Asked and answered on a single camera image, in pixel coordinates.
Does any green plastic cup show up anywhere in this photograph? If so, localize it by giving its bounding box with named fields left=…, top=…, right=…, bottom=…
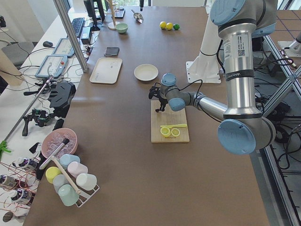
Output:
left=58, top=184, right=79, bottom=206

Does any grey folded cloth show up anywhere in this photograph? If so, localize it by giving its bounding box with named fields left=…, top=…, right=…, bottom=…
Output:
left=104, top=47, right=119, bottom=57

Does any cream rabbit tray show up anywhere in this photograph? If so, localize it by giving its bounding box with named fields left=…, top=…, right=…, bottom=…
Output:
left=89, top=57, right=122, bottom=84

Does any black keyboard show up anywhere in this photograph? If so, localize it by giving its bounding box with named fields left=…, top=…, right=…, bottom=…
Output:
left=71, top=17, right=85, bottom=38

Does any yellow plastic knife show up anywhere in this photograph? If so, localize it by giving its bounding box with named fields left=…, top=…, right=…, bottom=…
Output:
left=160, top=123, right=187, bottom=129

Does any copper wire bottle rack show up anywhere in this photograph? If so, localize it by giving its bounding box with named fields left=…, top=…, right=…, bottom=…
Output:
left=0, top=152, right=41, bottom=217

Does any aluminium frame post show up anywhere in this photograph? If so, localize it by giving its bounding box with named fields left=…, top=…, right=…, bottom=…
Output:
left=53, top=0, right=88, bottom=73

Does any steel muddler black tip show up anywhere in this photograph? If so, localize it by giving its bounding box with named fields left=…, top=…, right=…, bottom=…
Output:
left=39, top=138, right=70, bottom=170

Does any black computer mouse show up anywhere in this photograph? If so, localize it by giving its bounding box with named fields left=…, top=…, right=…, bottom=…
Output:
left=43, top=41, right=53, bottom=47

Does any pink bowl of ice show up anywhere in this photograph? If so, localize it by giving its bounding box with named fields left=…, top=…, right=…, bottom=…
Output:
left=41, top=128, right=78, bottom=159

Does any steel ice scoop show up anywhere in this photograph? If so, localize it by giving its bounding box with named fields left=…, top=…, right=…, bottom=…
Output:
left=131, top=9, right=144, bottom=24

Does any round white plate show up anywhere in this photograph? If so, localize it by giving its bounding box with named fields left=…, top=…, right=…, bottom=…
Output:
left=134, top=64, right=158, bottom=81

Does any white plastic cup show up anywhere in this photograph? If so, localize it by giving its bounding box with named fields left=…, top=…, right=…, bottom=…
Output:
left=76, top=173, right=97, bottom=191

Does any blue plastic cup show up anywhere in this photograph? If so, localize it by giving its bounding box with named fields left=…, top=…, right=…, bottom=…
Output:
left=59, top=154, right=80, bottom=170

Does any black monitor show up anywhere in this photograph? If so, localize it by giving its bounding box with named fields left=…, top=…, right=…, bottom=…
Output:
left=83, top=0, right=105, bottom=25

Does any wooden glass drying stand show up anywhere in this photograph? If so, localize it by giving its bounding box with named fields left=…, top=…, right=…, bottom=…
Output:
left=105, top=0, right=119, bottom=30

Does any yellow lemon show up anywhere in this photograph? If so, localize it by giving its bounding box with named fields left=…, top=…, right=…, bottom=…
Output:
left=159, top=21, right=166, bottom=29
left=165, top=23, right=174, bottom=31

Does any pink plastic cup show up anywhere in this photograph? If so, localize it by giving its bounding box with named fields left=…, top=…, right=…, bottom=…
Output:
left=67, top=161, right=88, bottom=178

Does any bamboo cutting board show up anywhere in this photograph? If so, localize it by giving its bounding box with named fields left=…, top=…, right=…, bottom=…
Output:
left=150, top=100, right=190, bottom=143

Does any yellow plastic cup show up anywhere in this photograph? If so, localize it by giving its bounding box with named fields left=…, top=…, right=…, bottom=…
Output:
left=45, top=166, right=62, bottom=184

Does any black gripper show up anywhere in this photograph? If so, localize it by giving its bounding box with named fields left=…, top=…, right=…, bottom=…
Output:
left=148, top=82, right=167, bottom=113

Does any dark sauce bottle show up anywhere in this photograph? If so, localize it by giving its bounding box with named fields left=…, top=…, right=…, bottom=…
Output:
left=0, top=175, right=27, bottom=190

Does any grey plastic cup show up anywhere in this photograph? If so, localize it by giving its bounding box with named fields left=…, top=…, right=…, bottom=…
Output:
left=53, top=174, right=69, bottom=193

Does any steel jigger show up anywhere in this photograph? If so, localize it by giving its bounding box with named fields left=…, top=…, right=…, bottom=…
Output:
left=2, top=211, right=19, bottom=223

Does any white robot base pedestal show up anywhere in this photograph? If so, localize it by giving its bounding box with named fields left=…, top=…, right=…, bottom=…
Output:
left=186, top=17, right=221, bottom=83

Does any other robot base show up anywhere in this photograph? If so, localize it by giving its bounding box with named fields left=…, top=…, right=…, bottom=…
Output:
left=277, top=33, right=301, bottom=57

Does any light green bowl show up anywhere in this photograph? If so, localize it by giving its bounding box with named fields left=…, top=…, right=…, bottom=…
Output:
left=115, top=23, right=128, bottom=33

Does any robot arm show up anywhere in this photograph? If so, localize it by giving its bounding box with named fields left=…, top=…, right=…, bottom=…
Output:
left=149, top=0, right=277, bottom=154

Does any oolong tea bottle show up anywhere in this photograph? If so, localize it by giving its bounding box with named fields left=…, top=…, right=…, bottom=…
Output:
left=12, top=157, right=38, bottom=172
left=8, top=189, right=33, bottom=204

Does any white wire cup rack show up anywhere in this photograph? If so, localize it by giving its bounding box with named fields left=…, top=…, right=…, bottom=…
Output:
left=51, top=157, right=100, bottom=208

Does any teach pendant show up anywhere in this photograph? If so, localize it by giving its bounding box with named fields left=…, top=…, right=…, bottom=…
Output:
left=35, top=55, right=68, bottom=78
left=52, top=38, right=75, bottom=58

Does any green lime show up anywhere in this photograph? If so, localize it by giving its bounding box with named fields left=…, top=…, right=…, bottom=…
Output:
left=173, top=24, right=180, bottom=30

